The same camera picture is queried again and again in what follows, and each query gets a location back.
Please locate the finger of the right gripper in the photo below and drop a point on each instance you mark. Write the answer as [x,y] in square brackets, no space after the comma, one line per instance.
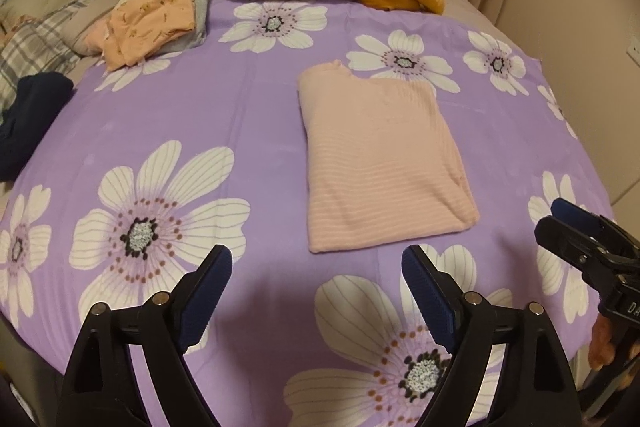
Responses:
[575,248]
[599,228]

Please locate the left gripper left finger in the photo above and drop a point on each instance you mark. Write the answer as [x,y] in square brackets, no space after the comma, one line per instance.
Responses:
[199,293]

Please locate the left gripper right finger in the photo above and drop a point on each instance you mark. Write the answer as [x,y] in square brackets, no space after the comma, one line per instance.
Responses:
[436,294]

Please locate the pink striped long-sleeve top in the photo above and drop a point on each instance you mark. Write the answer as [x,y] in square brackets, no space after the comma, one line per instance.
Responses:
[383,166]

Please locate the person right hand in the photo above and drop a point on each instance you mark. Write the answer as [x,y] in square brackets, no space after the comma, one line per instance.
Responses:
[602,351]

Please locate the purple floral bedsheet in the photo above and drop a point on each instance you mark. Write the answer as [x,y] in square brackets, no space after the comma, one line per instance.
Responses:
[147,169]

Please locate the grey folded garment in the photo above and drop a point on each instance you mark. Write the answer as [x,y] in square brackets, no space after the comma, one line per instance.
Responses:
[193,38]

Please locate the navy blue garment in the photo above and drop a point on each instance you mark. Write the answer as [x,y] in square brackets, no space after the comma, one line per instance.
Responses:
[39,100]

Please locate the orange patterned folded garment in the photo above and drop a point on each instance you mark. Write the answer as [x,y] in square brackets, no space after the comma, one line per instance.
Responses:
[136,29]

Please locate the plaid grey blanket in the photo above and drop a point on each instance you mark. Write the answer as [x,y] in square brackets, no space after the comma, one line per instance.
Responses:
[37,46]

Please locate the white wall socket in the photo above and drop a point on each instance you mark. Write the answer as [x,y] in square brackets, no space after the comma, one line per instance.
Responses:
[633,50]

